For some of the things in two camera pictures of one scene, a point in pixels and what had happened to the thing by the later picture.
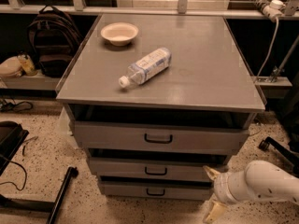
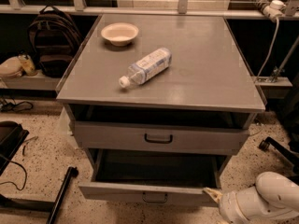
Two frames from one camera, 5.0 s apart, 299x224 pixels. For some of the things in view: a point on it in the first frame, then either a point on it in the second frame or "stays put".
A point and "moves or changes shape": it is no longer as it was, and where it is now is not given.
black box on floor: x=12 y=136 stays put
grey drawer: x=149 y=166 moves or changes shape
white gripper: x=221 y=186 to x=231 y=205
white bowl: x=120 y=34 stays put
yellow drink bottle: x=27 y=64 stays put
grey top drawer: x=103 y=136 stays put
